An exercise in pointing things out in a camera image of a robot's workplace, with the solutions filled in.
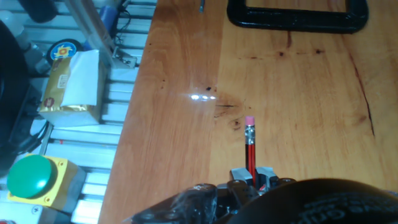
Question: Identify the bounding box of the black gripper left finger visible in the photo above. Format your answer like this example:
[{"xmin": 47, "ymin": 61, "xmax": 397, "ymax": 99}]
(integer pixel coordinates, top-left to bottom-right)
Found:
[{"xmin": 216, "ymin": 167, "xmax": 259, "ymax": 216}]

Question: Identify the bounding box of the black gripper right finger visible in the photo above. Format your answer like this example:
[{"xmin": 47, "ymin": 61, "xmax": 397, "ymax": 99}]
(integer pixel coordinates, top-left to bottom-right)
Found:
[{"xmin": 255, "ymin": 166, "xmax": 296, "ymax": 191}]

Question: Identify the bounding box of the red pencil pink eraser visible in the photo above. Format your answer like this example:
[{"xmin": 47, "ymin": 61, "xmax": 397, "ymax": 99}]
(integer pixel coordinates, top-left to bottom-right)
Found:
[{"xmin": 244, "ymin": 115, "xmax": 257, "ymax": 188}]

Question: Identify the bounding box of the black C-clamp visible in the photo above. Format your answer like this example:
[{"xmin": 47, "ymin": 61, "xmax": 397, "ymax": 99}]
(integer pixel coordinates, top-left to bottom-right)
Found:
[{"xmin": 198, "ymin": 0, "xmax": 369, "ymax": 35}]

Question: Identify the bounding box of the gold tissue box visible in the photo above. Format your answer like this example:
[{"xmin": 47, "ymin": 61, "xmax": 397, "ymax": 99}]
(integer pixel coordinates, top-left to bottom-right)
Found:
[{"xmin": 38, "ymin": 49, "xmax": 108, "ymax": 129}]

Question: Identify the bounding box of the yellow box green mushroom button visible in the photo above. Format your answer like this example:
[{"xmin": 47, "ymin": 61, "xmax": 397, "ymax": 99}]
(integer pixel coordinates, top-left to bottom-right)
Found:
[{"xmin": 6, "ymin": 153, "xmax": 88, "ymax": 214}]

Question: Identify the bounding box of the round sun logo tape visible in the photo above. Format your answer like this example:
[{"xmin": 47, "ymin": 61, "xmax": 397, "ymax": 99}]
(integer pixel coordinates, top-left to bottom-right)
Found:
[{"xmin": 46, "ymin": 37, "xmax": 85, "ymax": 67}]

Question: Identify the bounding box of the black filament spool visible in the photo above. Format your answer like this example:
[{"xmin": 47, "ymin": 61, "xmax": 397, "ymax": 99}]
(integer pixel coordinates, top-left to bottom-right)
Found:
[{"xmin": 0, "ymin": 19, "xmax": 43, "ymax": 175}]

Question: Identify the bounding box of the white oval plastic object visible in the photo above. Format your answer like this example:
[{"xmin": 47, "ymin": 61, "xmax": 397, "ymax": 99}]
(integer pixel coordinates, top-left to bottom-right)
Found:
[{"xmin": 0, "ymin": 10, "xmax": 26, "ymax": 43}]

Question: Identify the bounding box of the wooden post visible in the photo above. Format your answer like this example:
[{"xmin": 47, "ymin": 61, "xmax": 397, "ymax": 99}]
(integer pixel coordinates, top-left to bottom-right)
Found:
[{"xmin": 63, "ymin": 0, "xmax": 139, "ymax": 70}]

